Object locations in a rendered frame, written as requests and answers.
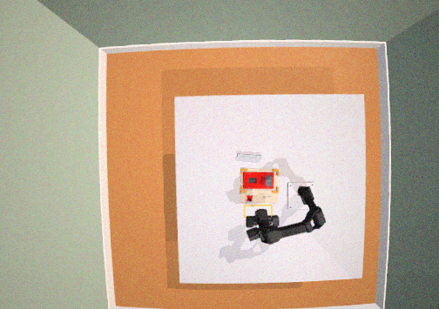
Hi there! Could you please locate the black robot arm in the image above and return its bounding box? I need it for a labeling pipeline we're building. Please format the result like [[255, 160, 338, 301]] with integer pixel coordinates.
[[246, 186, 326, 245]]

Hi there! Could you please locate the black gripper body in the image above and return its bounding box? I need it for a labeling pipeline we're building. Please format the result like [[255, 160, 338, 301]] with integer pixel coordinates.
[[246, 215, 280, 227]]

